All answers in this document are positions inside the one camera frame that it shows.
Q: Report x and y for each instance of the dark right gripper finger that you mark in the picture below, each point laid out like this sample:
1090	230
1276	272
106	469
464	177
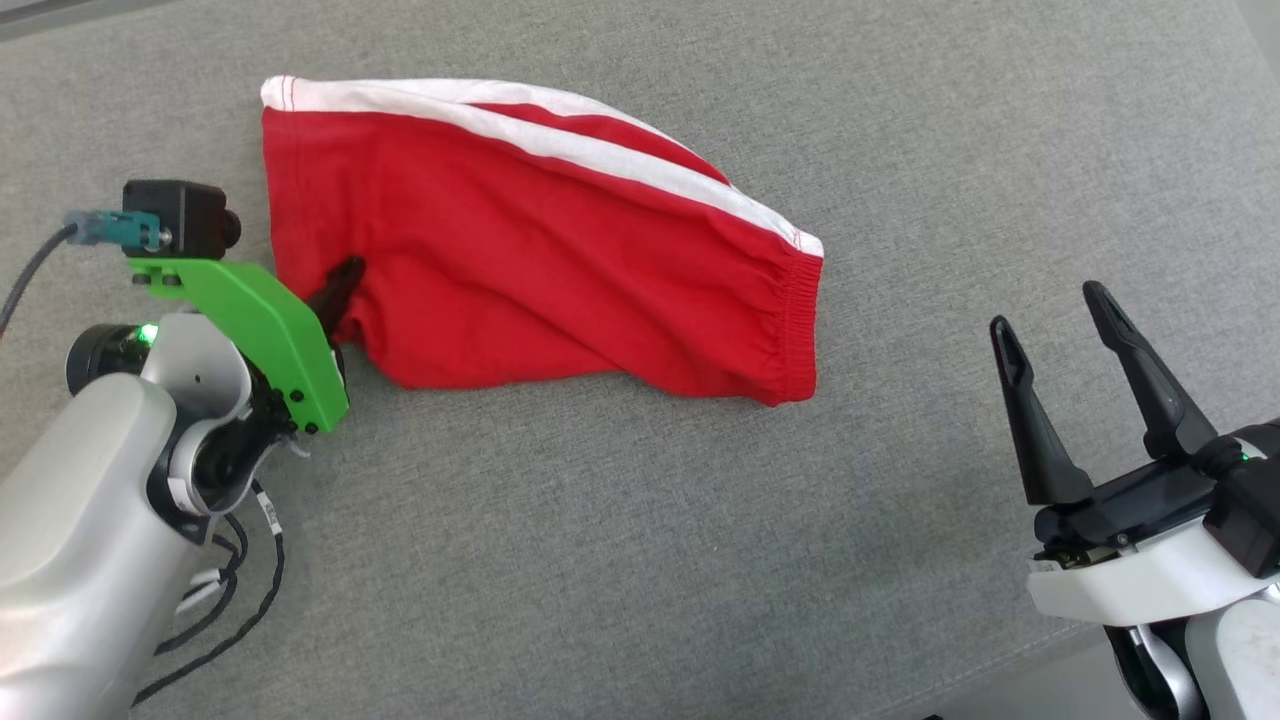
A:
1040	450
1160	410

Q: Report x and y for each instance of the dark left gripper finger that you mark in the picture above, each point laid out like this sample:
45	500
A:
338	295

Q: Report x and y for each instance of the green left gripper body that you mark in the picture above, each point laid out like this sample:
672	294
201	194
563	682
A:
270	330

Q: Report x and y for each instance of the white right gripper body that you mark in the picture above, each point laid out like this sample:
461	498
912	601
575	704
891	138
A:
1140	570

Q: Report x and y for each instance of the red shorts with white stripe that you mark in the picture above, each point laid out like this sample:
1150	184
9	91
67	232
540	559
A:
550	260

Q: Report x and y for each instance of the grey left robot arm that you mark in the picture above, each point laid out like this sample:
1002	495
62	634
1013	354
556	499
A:
80	520

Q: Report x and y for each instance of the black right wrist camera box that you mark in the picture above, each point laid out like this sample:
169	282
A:
1250	510

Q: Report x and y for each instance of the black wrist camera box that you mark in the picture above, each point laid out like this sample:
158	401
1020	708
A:
1250	510
185	215

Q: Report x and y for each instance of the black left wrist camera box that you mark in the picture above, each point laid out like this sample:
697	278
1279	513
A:
185	215

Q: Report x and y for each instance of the teal left camera connector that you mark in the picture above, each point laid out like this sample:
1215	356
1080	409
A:
115	230

